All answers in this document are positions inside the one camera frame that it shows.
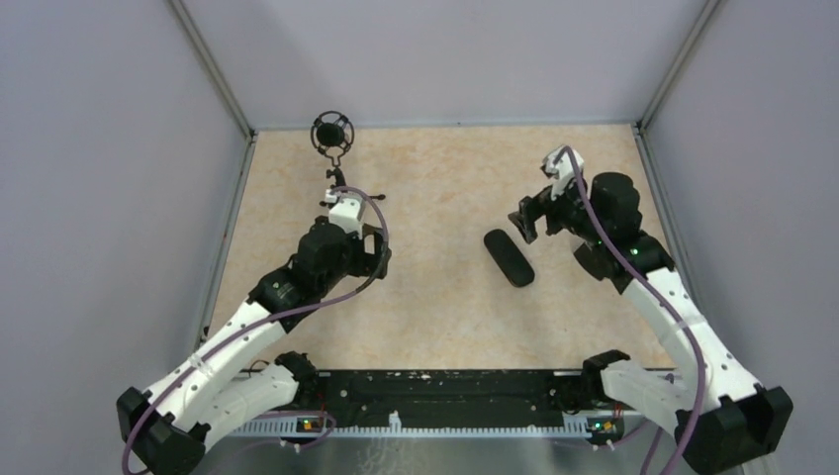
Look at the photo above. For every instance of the white cable duct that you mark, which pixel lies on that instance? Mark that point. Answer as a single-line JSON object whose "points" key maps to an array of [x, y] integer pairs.
{"points": [[419, 431]]}

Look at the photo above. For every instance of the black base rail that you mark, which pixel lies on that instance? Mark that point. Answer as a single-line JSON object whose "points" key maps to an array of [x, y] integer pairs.
{"points": [[458, 399]]}

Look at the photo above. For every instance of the black microphone on tripod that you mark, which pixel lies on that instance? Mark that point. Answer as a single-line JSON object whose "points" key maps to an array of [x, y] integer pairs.
{"points": [[332, 136]]}

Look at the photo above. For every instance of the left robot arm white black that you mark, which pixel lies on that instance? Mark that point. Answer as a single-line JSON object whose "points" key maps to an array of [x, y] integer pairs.
{"points": [[172, 424]]}

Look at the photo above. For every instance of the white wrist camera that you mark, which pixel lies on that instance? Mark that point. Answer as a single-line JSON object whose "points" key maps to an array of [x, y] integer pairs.
{"points": [[561, 166], [345, 210]]}

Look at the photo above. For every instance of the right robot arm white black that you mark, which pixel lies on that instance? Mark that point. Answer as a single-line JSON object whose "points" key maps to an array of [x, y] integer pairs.
{"points": [[718, 411]]}

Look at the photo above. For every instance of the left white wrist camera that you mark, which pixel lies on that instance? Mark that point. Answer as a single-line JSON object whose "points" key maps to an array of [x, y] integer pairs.
{"points": [[345, 210]]}

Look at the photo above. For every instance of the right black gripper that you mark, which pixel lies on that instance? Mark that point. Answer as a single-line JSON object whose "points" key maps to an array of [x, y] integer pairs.
{"points": [[532, 207]]}

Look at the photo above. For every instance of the black glasses case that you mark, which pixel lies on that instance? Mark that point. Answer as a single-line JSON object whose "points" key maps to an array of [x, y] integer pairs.
{"points": [[509, 258]]}

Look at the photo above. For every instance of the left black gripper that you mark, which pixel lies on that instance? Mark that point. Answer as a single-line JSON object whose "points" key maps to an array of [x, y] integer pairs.
{"points": [[368, 263]]}

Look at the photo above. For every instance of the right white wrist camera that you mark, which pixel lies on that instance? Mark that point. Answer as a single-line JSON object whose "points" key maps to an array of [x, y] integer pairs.
{"points": [[561, 166]]}

